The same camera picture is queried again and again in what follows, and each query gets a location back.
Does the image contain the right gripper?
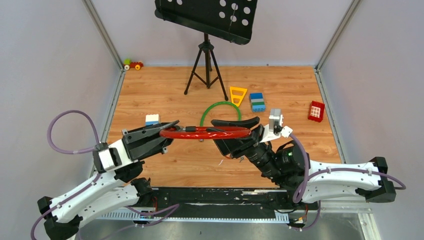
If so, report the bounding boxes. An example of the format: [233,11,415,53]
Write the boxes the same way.
[205,117,281,180]

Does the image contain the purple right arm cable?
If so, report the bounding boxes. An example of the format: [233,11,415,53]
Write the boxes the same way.
[287,133,407,232]

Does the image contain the toy car red green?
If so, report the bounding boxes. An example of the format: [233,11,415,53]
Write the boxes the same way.
[123,58,144,71]

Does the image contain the thick red cable lock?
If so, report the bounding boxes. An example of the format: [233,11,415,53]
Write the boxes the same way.
[159,126,251,140]

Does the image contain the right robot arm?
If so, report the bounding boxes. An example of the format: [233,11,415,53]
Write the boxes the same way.
[211,116,397,209]

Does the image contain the white blue block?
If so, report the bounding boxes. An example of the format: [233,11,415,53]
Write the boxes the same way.
[145,114,161,126]

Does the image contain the red window block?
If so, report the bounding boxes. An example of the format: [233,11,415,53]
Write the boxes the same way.
[307,100,325,123]

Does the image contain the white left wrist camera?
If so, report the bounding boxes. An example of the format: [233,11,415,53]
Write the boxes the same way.
[92,139,133,174]

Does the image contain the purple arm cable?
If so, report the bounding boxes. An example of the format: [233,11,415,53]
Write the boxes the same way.
[30,109,181,240]
[287,133,407,232]

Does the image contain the yellow triangular plastic piece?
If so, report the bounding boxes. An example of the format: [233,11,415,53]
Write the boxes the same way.
[229,86,248,107]

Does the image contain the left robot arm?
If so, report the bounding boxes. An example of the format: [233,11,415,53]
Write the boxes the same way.
[37,120,180,240]

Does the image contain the black music stand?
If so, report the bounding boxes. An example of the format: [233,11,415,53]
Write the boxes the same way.
[154,0,258,101]

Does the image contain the green cable lock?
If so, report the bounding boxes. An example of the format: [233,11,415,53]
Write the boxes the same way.
[199,101,242,127]

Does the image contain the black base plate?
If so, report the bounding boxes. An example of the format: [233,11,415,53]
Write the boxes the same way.
[131,187,318,220]

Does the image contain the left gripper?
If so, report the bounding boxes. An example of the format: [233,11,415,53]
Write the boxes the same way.
[123,120,185,161]

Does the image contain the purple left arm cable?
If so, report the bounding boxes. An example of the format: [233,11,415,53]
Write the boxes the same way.
[30,109,181,240]

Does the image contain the blue green stacked blocks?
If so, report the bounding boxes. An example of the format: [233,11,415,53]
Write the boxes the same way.
[249,92,266,112]

